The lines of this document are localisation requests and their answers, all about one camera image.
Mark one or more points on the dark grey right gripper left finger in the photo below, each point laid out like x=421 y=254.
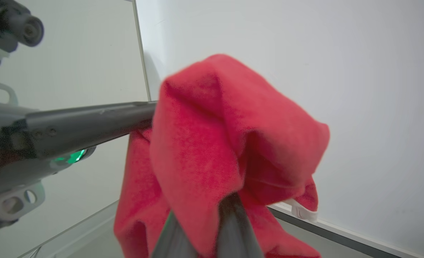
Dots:
x=174 y=240

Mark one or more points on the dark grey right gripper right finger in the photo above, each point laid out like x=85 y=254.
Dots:
x=237 y=233

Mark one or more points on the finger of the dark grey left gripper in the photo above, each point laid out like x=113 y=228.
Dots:
x=90 y=123

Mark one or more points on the grey white left gripper body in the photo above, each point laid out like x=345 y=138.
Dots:
x=7 y=172

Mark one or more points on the red clothing with white trim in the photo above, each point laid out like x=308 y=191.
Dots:
x=204 y=143

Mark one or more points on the white and black baseboard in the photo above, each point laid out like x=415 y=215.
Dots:
x=341 y=236

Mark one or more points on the white wall box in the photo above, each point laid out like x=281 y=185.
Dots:
x=303 y=212

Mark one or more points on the grey metal partition post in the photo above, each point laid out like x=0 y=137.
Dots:
x=142 y=53

